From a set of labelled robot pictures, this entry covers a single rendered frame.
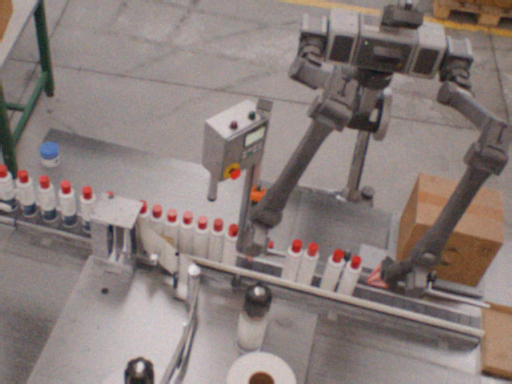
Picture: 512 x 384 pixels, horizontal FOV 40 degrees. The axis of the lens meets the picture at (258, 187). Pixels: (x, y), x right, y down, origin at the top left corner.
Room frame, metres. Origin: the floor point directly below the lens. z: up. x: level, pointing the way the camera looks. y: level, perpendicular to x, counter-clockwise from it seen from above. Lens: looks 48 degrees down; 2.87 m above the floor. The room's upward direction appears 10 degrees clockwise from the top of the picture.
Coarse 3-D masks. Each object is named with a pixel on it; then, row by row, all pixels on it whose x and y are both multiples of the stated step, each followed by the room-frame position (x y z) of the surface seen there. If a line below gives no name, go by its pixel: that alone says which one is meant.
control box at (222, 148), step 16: (224, 112) 1.54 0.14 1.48; (240, 112) 1.55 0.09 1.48; (208, 128) 1.48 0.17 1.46; (224, 128) 1.47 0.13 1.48; (240, 128) 1.48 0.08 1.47; (208, 144) 1.47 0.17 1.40; (224, 144) 1.43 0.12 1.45; (240, 144) 1.47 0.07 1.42; (208, 160) 1.47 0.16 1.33; (224, 160) 1.43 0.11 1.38; (240, 160) 1.48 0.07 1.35; (256, 160) 1.53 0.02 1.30; (224, 176) 1.43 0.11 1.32
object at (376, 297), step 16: (48, 224) 1.46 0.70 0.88; (80, 224) 1.49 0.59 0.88; (240, 256) 1.47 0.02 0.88; (224, 272) 1.39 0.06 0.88; (272, 272) 1.43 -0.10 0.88; (288, 288) 1.37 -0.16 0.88; (336, 288) 1.41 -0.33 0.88; (352, 304) 1.35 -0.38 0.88; (384, 304) 1.38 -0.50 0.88; (400, 304) 1.39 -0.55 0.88; (416, 304) 1.40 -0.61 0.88; (416, 320) 1.34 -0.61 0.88; (448, 320) 1.36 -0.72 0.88; (464, 320) 1.37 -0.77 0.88
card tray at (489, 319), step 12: (492, 312) 1.46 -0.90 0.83; (504, 312) 1.47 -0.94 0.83; (492, 324) 1.41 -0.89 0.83; (504, 324) 1.41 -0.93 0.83; (492, 336) 1.36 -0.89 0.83; (504, 336) 1.37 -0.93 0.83; (492, 348) 1.31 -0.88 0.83; (504, 348) 1.32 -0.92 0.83; (492, 360) 1.26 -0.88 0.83; (504, 360) 1.27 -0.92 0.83; (492, 372) 1.22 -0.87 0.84; (504, 372) 1.21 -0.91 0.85
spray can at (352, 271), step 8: (352, 256) 1.40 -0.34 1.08; (352, 264) 1.38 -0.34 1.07; (360, 264) 1.38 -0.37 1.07; (344, 272) 1.38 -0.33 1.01; (352, 272) 1.37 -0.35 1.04; (360, 272) 1.38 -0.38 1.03; (344, 280) 1.37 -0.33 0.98; (352, 280) 1.37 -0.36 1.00; (344, 288) 1.37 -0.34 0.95; (352, 288) 1.37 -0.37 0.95
